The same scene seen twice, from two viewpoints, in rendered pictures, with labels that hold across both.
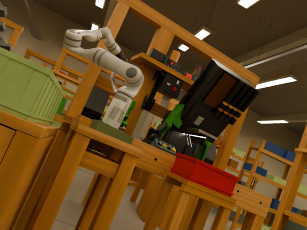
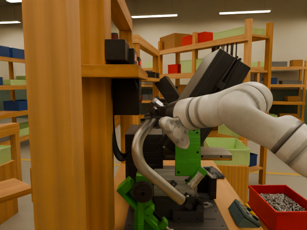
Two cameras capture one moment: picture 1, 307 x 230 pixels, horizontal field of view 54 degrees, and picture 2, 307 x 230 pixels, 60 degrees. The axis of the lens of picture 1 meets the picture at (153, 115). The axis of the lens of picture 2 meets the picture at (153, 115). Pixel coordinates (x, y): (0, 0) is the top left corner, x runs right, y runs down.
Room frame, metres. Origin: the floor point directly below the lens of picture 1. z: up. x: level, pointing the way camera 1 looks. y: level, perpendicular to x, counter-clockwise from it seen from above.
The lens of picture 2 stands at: (1.81, 1.01, 1.48)
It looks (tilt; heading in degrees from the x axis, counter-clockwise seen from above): 7 degrees down; 292
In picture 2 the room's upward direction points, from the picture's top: straight up
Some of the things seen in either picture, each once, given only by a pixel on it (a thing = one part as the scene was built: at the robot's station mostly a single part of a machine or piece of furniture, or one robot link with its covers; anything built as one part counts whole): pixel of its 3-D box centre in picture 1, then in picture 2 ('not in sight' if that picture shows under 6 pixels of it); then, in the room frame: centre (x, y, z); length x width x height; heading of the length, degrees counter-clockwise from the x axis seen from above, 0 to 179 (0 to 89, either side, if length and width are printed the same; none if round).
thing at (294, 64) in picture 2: not in sight; (254, 93); (2.11, -8.91, 1.12); 3.16 x 0.54 x 2.24; 13
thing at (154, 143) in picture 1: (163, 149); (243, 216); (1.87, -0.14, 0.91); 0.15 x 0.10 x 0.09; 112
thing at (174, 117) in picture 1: (176, 117); (187, 150); (2.13, -0.16, 1.17); 0.13 x 0.12 x 0.20; 112
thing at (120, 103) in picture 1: (116, 111); not in sight; (1.50, 0.18, 0.98); 0.09 x 0.09 x 0.17; 25
